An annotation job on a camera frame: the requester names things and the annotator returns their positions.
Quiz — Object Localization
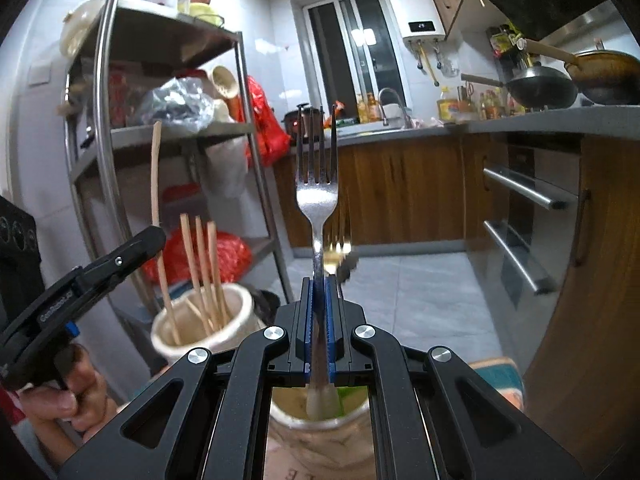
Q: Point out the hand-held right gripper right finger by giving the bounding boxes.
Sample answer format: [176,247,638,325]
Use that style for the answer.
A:
[324,275,583,480]

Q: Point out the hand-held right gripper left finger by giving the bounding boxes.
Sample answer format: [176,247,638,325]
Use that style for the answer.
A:
[59,277,317,480]

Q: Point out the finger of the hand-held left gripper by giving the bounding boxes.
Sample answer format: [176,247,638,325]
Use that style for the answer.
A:
[34,226,167,327]

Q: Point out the floral ceramic utensil holder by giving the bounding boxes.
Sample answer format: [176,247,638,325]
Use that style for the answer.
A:
[150,283,381,467]

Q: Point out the green spoon with yellow bowl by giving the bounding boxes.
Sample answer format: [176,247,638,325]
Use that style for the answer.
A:
[336,385,368,416]

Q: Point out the beige wooden chopstick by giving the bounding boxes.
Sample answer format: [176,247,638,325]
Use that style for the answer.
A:
[150,121,182,346]
[207,221,232,323]
[180,213,213,336]
[195,216,223,331]

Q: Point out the silver metal fork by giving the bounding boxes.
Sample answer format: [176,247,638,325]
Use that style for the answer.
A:
[295,103,341,421]

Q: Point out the person's left hand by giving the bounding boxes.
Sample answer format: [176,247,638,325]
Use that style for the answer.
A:
[17,344,114,436]

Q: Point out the red plastic bag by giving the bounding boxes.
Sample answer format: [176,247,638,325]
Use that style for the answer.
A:
[235,75,292,168]
[142,230,253,286]

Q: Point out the wooden kitchen cabinet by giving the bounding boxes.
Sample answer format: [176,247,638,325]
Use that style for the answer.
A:
[274,132,640,426]

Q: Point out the white plastic bag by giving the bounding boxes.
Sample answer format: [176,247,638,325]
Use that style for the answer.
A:
[202,135,248,201]

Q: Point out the metal shelf rack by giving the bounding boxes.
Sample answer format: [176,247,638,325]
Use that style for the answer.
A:
[62,0,296,356]

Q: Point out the printed quilted table mat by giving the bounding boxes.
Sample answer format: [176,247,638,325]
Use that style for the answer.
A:
[265,357,526,480]

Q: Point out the crumpled silver plastic bag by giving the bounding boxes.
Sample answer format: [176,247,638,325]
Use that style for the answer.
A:
[137,77,216,133]

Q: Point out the dark pressure cooker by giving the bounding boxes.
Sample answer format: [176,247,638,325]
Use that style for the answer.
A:
[282,105,323,141]

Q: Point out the chrome kitchen faucet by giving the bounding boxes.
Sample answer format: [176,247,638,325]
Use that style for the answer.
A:
[378,87,413,128]

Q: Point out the stainless steel built-in oven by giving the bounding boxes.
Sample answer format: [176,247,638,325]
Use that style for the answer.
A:
[480,135,583,361]

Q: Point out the yellow cooking oil bottle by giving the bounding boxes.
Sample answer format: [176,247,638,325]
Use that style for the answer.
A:
[436,85,463,122]

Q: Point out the white bowl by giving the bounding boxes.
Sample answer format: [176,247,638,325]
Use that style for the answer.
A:
[60,0,108,58]

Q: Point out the yellow plastic container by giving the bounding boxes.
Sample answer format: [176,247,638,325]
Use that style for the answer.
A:
[189,2,225,26]

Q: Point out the grey kitchen countertop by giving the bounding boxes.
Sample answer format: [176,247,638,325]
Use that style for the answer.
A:
[335,105,640,136]

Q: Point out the black wok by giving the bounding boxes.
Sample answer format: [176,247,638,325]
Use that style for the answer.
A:
[461,62,580,108]

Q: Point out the white water heater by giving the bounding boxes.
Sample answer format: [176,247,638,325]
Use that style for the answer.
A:
[385,0,447,41]

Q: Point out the pan with wooden handle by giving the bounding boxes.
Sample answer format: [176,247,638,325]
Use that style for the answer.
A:
[524,37,640,106]

